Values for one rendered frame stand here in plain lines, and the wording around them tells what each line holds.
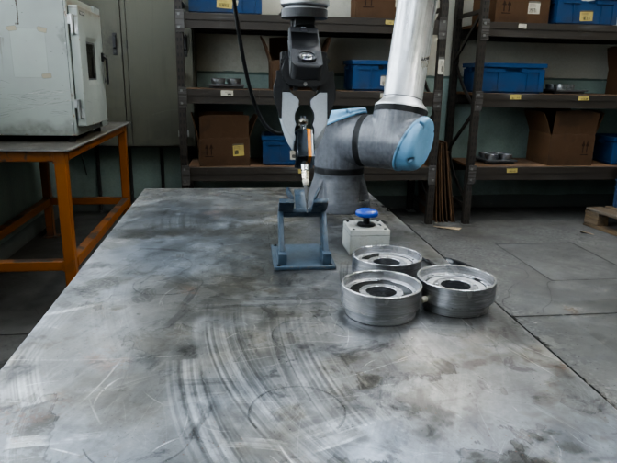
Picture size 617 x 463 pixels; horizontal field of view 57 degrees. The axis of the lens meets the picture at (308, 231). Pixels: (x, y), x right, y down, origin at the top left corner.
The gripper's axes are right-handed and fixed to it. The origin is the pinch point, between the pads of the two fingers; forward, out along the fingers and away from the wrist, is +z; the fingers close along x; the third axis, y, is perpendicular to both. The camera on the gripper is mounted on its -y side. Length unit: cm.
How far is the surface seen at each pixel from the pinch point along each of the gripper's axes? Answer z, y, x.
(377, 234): 16.0, 2.4, -13.3
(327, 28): -43, 326, -46
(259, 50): -29, 385, -1
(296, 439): 20, -49, 5
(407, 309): 17.4, -27.0, -10.5
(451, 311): 18.9, -24.6, -17.1
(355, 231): 15.4, 2.3, -9.4
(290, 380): 19.7, -39.0, 4.7
